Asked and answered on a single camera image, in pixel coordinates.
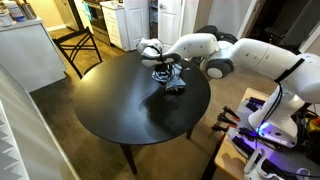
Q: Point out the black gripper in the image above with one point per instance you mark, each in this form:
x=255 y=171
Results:
x=165 y=70

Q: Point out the blue towel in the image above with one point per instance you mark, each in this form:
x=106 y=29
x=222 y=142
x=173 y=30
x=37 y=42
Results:
x=175 y=84

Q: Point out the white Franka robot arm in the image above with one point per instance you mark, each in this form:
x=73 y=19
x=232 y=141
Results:
x=260 y=56

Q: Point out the white panel door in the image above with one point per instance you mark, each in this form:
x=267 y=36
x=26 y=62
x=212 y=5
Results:
x=169 y=26

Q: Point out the black bag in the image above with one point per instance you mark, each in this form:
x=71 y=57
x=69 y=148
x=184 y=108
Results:
x=208 y=30

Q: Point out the round black table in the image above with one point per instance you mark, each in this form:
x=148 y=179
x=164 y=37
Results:
x=116 y=110

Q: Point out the white drawer cabinet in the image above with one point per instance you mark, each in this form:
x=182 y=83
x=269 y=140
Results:
x=115 y=30

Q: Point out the steel kitchen stove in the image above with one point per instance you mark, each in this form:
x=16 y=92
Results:
x=98 y=23

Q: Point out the black metal chair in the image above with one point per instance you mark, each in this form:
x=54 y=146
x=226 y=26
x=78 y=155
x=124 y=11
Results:
x=71 y=36

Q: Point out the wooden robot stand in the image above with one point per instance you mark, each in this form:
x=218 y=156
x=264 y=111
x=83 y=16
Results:
x=230 y=160

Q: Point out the dark armchair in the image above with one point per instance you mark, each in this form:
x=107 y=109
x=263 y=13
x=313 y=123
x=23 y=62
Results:
x=293 y=23

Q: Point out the white kitchen counter cabinet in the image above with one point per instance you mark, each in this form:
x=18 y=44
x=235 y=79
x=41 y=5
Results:
x=30 y=56

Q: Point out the grey metal mounting plate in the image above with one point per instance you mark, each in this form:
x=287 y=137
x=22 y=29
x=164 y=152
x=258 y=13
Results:
x=293 y=156

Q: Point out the yellow red emergency stop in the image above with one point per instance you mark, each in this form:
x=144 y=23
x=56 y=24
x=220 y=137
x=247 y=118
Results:
x=314 y=125

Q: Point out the white container blue label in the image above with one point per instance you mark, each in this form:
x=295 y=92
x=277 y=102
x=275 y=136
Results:
x=15 y=11

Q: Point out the clear white jar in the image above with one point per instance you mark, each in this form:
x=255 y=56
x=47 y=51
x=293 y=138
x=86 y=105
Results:
x=5 y=18

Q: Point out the white vertical window blinds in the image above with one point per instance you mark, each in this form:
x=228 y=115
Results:
x=8 y=156

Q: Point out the black bracket block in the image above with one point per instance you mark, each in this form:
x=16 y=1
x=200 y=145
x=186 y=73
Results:
x=255 y=105

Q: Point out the black aluminium rail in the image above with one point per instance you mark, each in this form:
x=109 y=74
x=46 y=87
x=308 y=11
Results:
x=273 y=168
x=243 y=145

